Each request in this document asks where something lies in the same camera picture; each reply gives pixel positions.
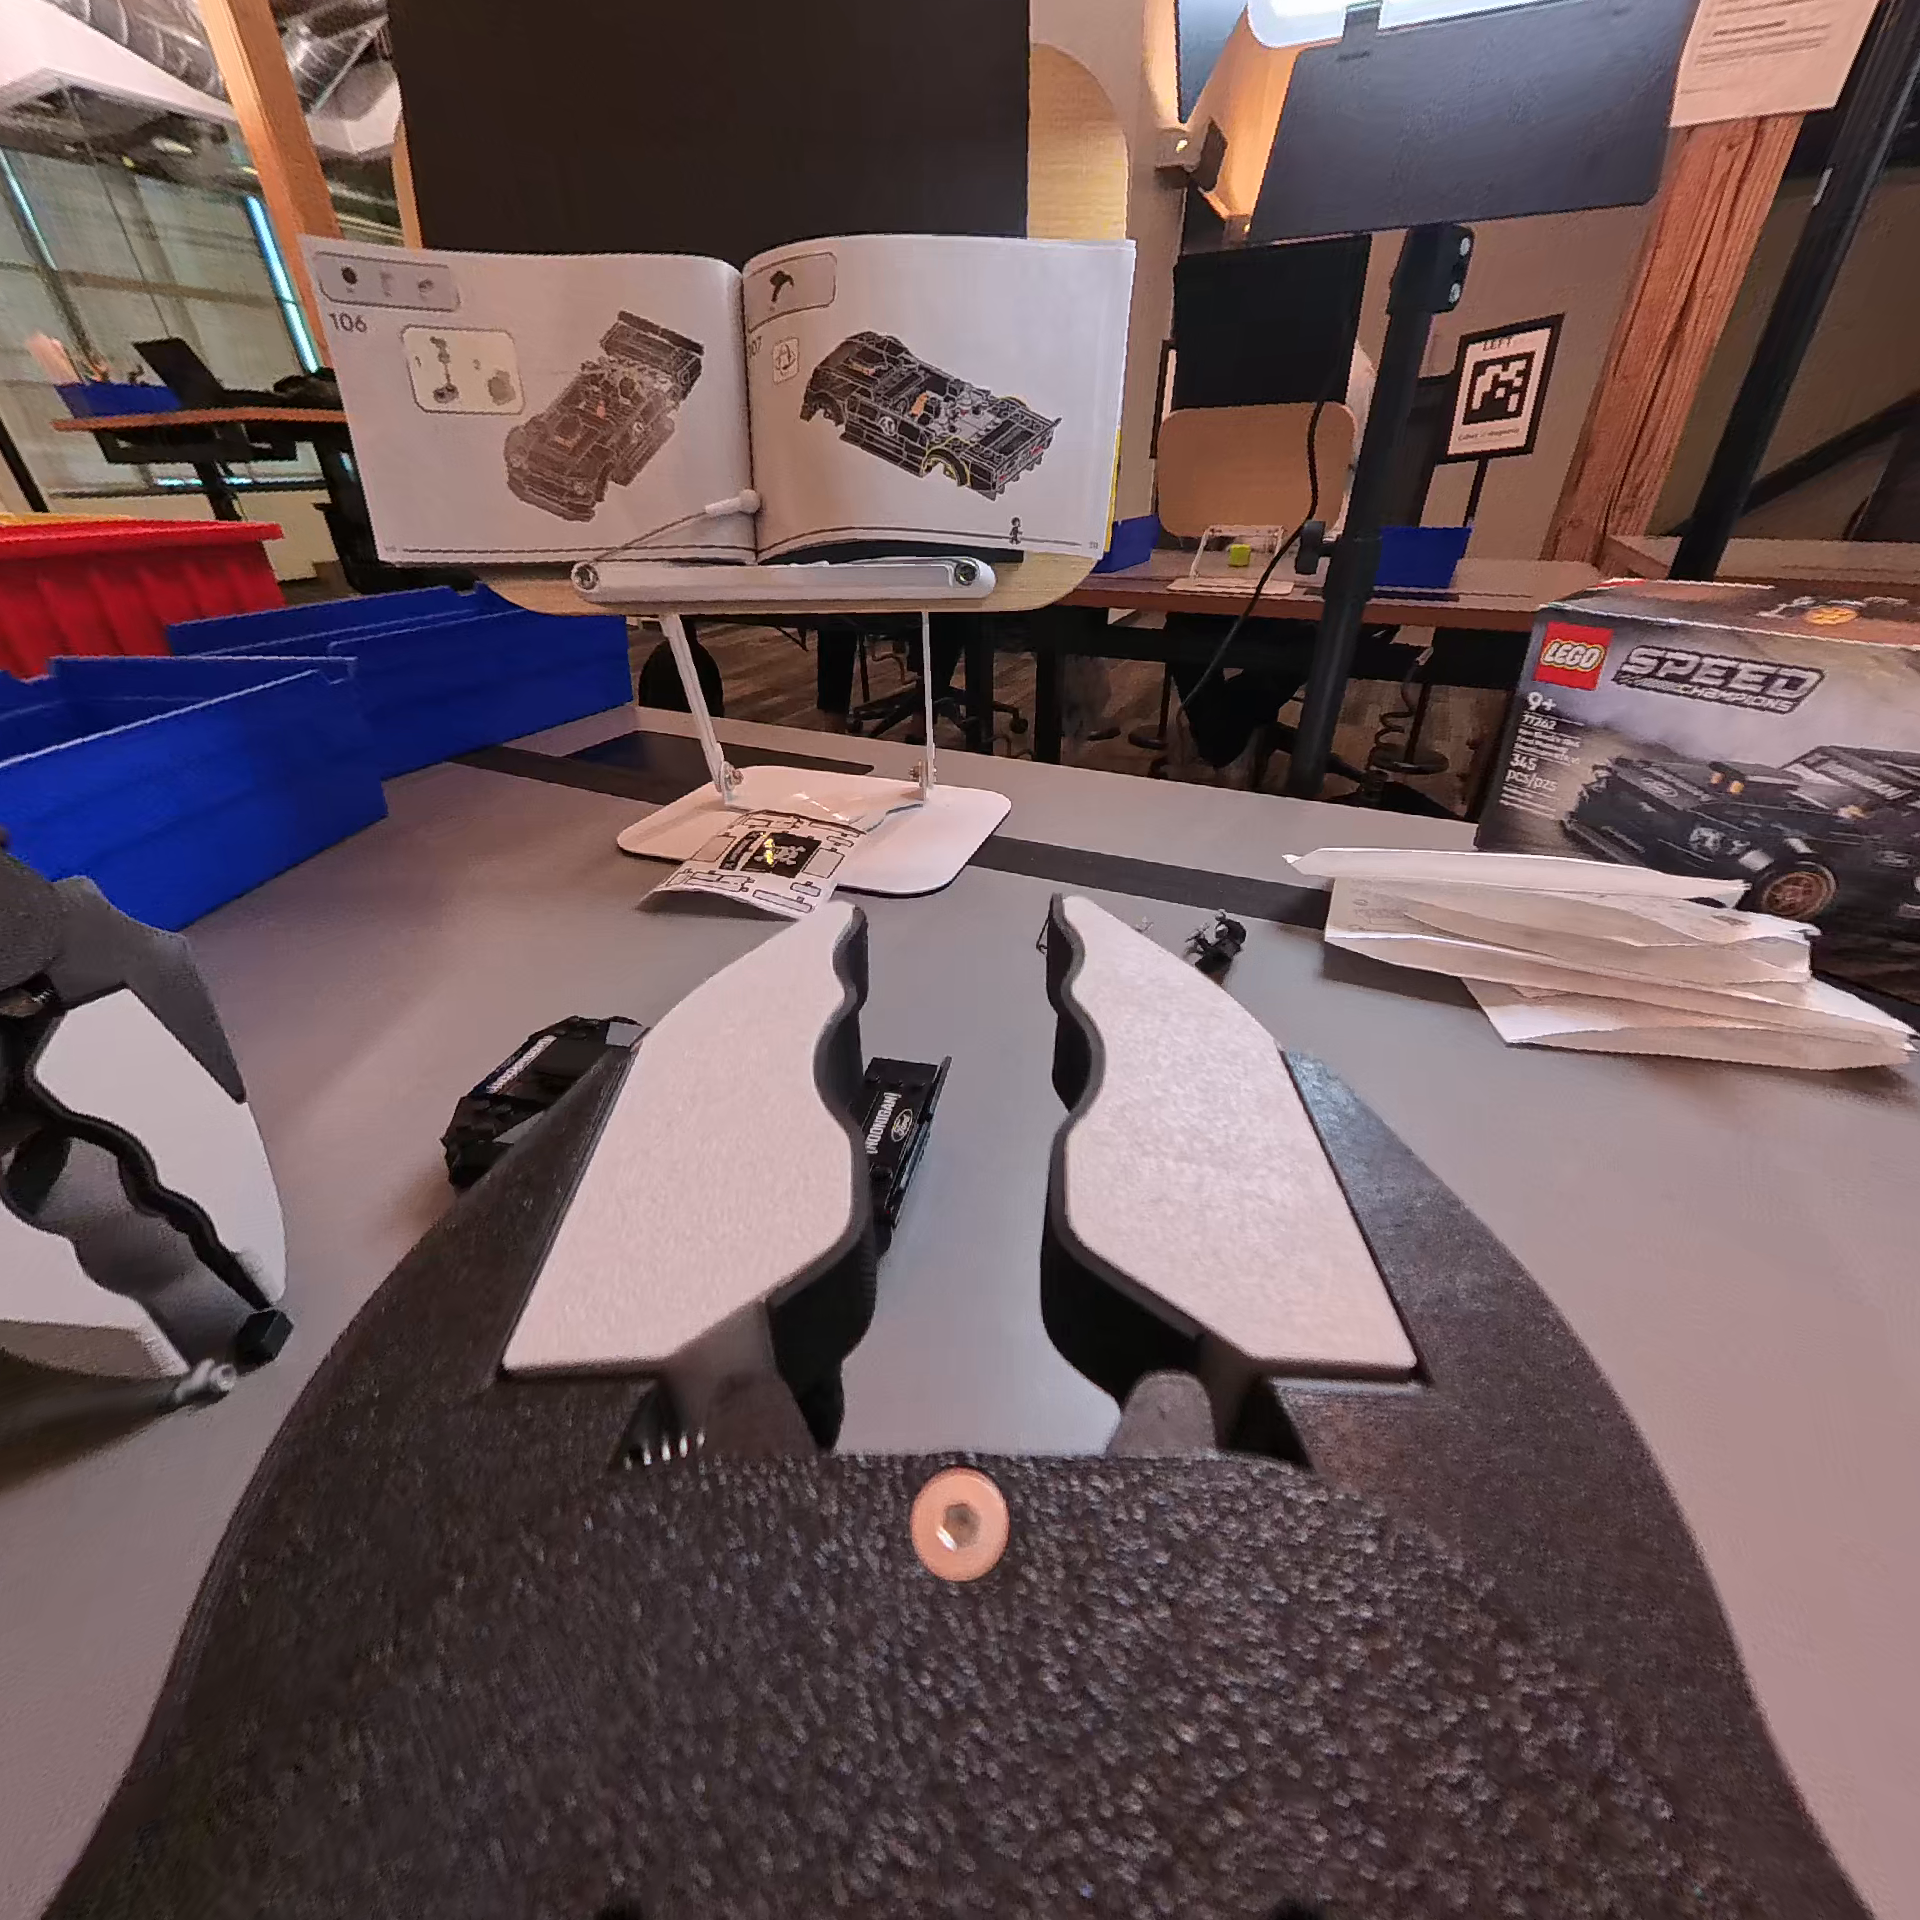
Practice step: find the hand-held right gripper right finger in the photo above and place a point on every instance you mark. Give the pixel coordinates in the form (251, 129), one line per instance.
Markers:
(1232, 1187)

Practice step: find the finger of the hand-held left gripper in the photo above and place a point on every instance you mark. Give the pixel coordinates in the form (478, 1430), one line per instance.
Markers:
(196, 1157)
(60, 1307)

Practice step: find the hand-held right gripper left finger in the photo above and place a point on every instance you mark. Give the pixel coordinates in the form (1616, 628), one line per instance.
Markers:
(690, 1171)

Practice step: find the small light grey lego piece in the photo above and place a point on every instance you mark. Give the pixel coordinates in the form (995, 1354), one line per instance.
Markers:
(203, 1386)

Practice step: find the black lego car model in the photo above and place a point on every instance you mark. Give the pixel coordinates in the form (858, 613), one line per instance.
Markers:
(526, 1095)

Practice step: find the white metal stand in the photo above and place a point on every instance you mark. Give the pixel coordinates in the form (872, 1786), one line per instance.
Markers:
(782, 575)

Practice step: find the lego instruction booklet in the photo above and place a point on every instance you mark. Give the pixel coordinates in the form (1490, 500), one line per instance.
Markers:
(602, 301)

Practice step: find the small black lego piece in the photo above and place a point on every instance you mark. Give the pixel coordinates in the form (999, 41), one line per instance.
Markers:
(1211, 941)

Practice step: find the lego set box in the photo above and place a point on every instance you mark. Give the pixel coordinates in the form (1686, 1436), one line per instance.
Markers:
(1711, 753)

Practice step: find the white sticker sheet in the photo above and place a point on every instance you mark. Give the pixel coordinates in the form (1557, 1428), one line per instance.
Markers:
(751, 865)

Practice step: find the red plastic bin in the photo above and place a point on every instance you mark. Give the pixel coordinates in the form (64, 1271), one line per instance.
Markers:
(135, 587)

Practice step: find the white paper bags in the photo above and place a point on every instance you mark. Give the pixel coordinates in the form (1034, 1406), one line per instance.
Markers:
(1590, 960)

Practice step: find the background wooden desk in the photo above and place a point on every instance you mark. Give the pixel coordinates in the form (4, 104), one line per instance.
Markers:
(210, 422)

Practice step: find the small blue plastic bin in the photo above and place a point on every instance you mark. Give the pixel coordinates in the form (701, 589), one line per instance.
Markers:
(1419, 561)

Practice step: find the wooden work table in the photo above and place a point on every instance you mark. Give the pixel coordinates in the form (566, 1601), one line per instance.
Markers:
(1770, 561)
(1501, 587)

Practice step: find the black light stand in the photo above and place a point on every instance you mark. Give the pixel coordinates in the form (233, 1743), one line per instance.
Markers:
(1366, 512)
(1800, 301)

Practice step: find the light wooden chair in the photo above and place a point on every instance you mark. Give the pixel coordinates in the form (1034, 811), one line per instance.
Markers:
(1244, 466)

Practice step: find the black white marker tag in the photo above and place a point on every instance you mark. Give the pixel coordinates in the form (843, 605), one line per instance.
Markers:
(1503, 385)

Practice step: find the black computer monitor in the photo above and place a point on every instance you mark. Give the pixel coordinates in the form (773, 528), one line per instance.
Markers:
(1273, 314)

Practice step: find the black flag board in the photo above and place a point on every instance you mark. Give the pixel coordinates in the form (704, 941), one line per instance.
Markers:
(718, 122)

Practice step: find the studio light panel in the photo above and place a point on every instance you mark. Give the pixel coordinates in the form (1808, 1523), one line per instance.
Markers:
(1470, 122)

